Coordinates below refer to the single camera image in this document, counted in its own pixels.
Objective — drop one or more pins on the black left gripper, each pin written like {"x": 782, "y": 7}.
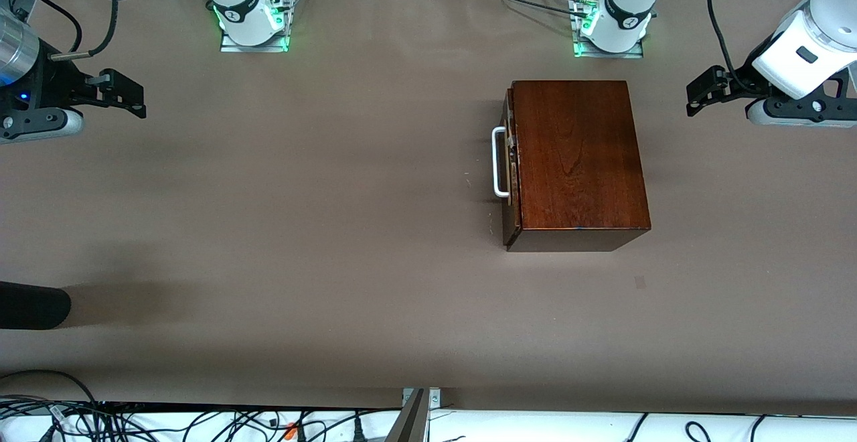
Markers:
{"x": 738, "y": 86}

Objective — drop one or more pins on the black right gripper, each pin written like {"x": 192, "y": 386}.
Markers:
{"x": 55, "y": 82}

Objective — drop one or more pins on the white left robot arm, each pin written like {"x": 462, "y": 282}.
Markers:
{"x": 629, "y": 0}

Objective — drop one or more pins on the dark brown wooden cabinet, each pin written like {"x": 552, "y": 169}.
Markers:
{"x": 576, "y": 161}

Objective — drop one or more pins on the black rounded cylinder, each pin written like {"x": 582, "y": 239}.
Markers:
{"x": 33, "y": 305}

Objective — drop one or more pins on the orange connector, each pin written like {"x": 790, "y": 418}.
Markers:
{"x": 291, "y": 432}

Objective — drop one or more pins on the black plug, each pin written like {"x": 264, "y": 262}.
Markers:
{"x": 358, "y": 432}

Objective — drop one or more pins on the grey angled bar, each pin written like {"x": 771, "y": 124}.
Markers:
{"x": 408, "y": 425}

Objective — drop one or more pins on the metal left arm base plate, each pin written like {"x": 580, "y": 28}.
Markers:
{"x": 636, "y": 52}

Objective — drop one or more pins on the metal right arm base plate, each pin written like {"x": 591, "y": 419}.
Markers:
{"x": 231, "y": 47}

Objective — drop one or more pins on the metal corner bracket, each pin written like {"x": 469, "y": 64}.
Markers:
{"x": 435, "y": 398}

